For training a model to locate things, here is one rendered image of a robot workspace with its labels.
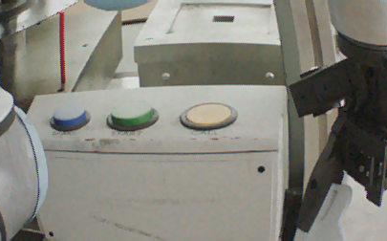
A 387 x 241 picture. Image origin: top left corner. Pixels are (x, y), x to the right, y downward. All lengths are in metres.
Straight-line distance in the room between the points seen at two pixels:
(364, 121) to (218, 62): 0.55
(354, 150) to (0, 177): 0.35
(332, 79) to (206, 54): 0.51
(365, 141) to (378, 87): 0.04
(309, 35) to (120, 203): 0.25
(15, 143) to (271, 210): 0.29
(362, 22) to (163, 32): 0.64
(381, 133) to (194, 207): 0.42
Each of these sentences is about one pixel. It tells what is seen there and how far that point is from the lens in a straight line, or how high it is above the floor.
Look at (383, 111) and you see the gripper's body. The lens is 0.66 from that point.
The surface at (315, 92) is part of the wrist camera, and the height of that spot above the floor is 1.04.
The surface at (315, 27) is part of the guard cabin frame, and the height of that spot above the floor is 0.99.
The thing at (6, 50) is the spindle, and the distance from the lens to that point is 1.40.
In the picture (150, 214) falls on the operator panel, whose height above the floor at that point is 0.81.
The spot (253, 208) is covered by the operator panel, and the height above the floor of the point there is 0.82.
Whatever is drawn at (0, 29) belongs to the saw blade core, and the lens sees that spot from 1.29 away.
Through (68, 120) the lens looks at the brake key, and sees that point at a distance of 1.05.
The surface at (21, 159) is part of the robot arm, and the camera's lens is 0.91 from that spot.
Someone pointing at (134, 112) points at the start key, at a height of 0.91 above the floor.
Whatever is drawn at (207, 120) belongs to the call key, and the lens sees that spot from 1.03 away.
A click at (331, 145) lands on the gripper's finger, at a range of 0.70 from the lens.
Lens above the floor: 1.35
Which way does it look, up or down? 26 degrees down
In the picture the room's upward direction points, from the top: 6 degrees counter-clockwise
